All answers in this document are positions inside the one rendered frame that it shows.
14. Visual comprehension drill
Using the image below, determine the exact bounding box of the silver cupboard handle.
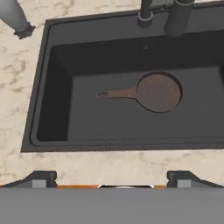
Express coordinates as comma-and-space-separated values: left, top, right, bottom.
97, 184, 155, 190

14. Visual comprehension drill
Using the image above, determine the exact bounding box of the grey soap dispenser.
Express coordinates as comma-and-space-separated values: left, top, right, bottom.
0, 0, 37, 40

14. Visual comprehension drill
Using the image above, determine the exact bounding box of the brown cast iron pan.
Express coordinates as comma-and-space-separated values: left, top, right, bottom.
95, 70, 184, 114

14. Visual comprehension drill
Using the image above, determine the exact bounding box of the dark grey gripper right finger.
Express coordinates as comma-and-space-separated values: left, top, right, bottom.
166, 170, 224, 189

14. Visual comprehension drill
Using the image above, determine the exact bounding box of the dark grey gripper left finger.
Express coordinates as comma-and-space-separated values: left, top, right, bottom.
0, 170, 58, 189

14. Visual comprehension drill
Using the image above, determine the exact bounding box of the dark grey tap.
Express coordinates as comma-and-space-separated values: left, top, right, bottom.
136, 0, 196, 39

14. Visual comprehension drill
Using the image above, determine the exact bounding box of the black sink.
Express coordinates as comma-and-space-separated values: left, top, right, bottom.
20, 0, 224, 153

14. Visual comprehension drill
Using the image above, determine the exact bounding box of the orange cupboard front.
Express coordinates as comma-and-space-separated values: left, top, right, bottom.
56, 184, 168, 190

